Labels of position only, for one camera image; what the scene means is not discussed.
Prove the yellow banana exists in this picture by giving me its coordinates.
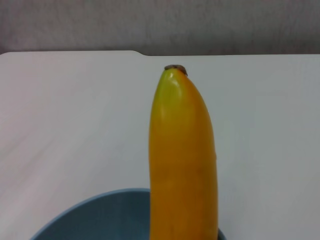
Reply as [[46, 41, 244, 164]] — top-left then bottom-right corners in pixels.
[[148, 64, 219, 240]]

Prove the blue bowl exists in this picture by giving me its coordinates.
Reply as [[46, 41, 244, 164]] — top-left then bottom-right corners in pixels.
[[29, 188, 228, 240]]

